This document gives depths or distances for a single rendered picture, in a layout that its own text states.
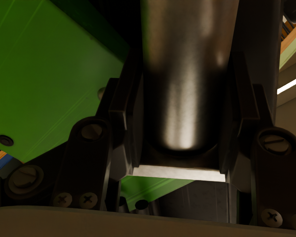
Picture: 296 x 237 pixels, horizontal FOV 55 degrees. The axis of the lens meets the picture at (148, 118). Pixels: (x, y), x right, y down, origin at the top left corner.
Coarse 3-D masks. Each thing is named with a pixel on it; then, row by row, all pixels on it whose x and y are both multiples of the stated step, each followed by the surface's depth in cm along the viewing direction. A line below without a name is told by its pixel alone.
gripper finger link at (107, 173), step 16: (80, 128) 9; (96, 128) 8; (80, 144) 8; (96, 144) 8; (112, 144) 8; (64, 160) 8; (80, 160) 8; (96, 160) 7; (64, 176) 7; (80, 176) 7; (96, 176) 7; (64, 192) 7; (80, 192) 7; (96, 192) 7; (112, 192) 9; (80, 208) 6; (96, 208) 6; (112, 208) 9
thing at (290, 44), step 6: (282, 24) 266; (288, 24) 314; (294, 24) 300; (282, 30) 315; (288, 30) 269; (294, 30) 270; (282, 36) 267; (288, 36) 268; (294, 36) 270; (282, 42) 266; (288, 42) 268; (294, 42) 283; (282, 48) 266; (288, 48) 281; (294, 48) 283; (282, 54) 279; (288, 54) 281; (282, 60) 279
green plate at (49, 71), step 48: (0, 0) 12; (48, 0) 11; (0, 48) 13; (48, 48) 13; (96, 48) 13; (0, 96) 15; (48, 96) 15; (96, 96) 15; (0, 144) 18; (48, 144) 18; (144, 192) 20
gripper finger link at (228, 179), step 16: (240, 64) 10; (240, 80) 9; (224, 96) 10; (240, 96) 9; (256, 96) 10; (224, 112) 10; (240, 112) 8; (256, 112) 8; (224, 128) 10; (240, 128) 8; (256, 128) 8; (224, 144) 10; (240, 144) 8; (224, 160) 10; (240, 160) 8; (240, 176) 9
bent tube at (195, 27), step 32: (160, 0) 8; (192, 0) 7; (224, 0) 8; (160, 32) 8; (192, 32) 8; (224, 32) 8; (160, 64) 9; (192, 64) 9; (224, 64) 9; (160, 96) 10; (192, 96) 9; (160, 128) 11; (192, 128) 10; (160, 160) 11; (192, 160) 11
